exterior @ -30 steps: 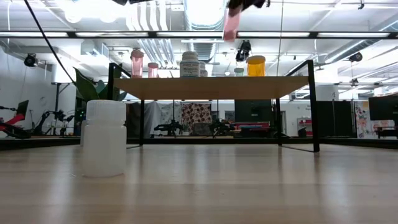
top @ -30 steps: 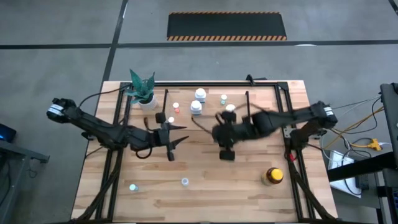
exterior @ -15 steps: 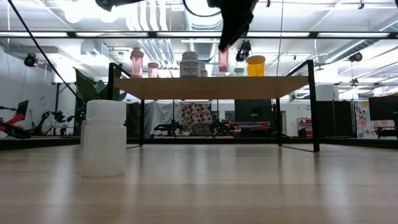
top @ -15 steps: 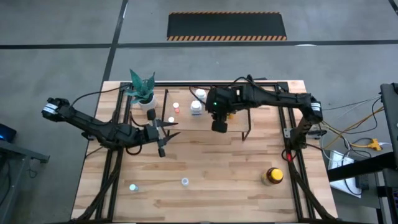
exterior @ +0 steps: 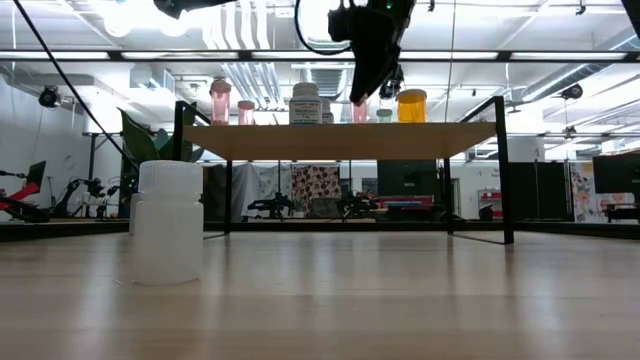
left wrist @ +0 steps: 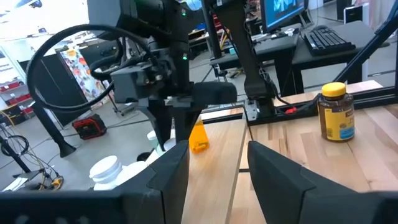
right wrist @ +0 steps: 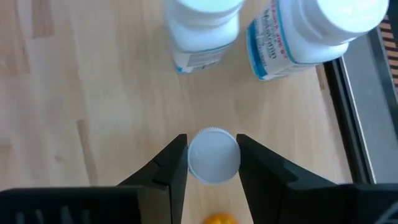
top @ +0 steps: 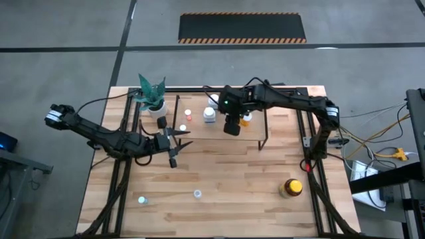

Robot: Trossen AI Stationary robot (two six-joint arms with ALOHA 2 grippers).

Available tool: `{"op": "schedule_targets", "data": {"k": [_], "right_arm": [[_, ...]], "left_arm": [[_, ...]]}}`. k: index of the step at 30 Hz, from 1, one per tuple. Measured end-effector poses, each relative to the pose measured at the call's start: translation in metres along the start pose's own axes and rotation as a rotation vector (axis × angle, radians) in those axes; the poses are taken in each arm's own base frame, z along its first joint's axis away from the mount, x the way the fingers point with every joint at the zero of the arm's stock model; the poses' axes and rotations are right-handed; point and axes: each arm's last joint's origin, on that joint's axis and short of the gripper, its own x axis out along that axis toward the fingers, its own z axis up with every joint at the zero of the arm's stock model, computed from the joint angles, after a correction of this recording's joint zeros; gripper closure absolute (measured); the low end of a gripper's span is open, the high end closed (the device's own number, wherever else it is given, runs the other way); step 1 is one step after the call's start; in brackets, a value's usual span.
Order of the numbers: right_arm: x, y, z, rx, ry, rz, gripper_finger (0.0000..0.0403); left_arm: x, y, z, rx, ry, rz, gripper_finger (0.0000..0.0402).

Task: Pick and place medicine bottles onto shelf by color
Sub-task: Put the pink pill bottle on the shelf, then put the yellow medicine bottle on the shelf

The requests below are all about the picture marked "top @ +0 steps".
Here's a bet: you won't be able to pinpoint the black desk beam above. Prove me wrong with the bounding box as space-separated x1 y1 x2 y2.
348 161 425 195

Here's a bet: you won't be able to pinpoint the large amber bottle yellow cap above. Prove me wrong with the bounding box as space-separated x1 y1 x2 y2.
278 178 303 199

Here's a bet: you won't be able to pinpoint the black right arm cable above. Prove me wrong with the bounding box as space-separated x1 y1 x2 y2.
243 76 266 90

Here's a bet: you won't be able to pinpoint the orange vial white cap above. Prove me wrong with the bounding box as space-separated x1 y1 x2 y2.
239 112 253 127

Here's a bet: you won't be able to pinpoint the yellow cable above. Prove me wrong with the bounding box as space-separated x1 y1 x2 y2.
343 114 412 160

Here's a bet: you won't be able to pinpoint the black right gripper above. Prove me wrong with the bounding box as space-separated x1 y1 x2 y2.
218 84 248 137

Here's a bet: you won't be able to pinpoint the white box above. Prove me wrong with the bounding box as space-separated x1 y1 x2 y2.
350 159 388 212

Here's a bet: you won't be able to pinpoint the blue-lit black device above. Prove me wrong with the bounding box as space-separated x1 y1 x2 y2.
0 131 18 153

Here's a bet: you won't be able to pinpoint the grey side table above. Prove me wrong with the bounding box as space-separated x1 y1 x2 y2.
0 149 54 239

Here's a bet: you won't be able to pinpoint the green leafy plant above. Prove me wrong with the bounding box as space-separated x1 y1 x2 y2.
133 73 167 112

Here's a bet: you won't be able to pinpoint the black aluminium rig frame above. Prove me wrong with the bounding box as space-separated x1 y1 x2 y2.
74 85 363 238

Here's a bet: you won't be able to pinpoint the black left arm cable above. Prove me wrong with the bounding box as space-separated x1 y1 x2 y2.
76 92 133 114

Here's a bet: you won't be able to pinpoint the black mat hazard stripes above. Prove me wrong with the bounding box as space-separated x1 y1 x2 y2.
178 12 307 44

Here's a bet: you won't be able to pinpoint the white plant pot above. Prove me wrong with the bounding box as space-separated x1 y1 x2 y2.
147 101 169 120

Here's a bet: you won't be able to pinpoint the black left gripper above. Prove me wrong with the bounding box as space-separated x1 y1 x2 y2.
151 116 194 169

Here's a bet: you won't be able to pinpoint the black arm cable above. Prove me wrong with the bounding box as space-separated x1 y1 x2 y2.
76 92 133 114
243 76 266 90

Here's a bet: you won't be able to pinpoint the yellow power splitter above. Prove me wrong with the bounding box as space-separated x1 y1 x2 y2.
394 147 408 162

